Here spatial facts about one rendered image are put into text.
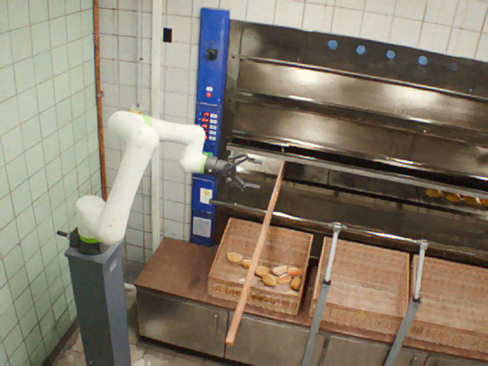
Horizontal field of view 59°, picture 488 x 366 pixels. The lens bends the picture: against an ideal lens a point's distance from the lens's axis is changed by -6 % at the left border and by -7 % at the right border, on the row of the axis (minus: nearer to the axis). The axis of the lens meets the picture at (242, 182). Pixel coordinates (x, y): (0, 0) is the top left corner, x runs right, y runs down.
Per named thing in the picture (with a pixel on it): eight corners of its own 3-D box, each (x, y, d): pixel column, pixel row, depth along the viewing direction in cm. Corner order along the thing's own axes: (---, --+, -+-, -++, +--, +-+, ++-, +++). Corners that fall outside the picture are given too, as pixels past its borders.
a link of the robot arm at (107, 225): (99, 250, 180) (145, 126, 171) (80, 231, 190) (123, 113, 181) (125, 251, 190) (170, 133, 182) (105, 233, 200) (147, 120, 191)
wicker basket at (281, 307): (226, 249, 314) (228, 215, 301) (307, 267, 305) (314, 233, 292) (205, 295, 272) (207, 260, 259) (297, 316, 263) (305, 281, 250)
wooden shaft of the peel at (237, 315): (232, 348, 167) (233, 342, 165) (224, 346, 167) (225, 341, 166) (289, 154, 313) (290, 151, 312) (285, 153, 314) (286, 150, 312)
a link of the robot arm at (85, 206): (90, 250, 194) (85, 213, 185) (73, 233, 204) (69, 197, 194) (115, 239, 203) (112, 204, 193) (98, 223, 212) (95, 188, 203)
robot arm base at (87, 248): (51, 245, 204) (50, 234, 201) (68, 227, 216) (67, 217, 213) (100, 258, 199) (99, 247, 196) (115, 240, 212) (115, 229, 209)
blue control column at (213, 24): (245, 185, 511) (266, -17, 406) (259, 187, 509) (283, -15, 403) (188, 302, 346) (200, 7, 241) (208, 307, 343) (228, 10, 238)
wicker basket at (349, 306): (315, 267, 304) (323, 234, 291) (398, 285, 295) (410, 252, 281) (307, 318, 263) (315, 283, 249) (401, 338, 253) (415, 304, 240)
